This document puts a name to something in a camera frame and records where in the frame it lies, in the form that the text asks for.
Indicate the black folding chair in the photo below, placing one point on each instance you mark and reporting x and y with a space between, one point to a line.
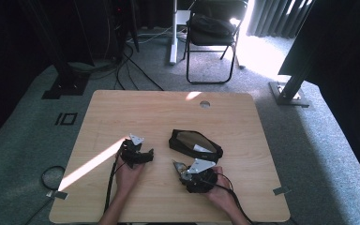
211 40

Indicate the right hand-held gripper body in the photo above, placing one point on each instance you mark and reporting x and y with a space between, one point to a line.
203 182

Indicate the grey curtain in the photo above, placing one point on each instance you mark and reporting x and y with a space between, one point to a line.
272 18

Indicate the person's left hand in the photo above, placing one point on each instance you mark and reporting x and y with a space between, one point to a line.
128 178

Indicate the white eraser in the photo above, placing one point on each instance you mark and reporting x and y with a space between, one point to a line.
202 148

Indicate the white desk leg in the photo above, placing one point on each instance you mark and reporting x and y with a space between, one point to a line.
174 37

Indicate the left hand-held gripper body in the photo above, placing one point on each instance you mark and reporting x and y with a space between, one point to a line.
134 156

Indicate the black metal stand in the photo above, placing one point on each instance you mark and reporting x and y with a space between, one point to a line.
290 90

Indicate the black pencil case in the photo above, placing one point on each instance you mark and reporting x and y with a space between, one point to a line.
184 145

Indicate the person's right hand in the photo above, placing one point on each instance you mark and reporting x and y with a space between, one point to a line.
223 193

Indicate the black panel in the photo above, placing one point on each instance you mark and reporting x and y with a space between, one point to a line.
340 47

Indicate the black bag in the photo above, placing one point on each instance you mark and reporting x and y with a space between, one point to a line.
211 25

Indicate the grey tape strip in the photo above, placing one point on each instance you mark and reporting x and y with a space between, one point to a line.
57 194
282 190

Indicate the black stand with base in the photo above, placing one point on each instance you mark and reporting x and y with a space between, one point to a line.
65 78

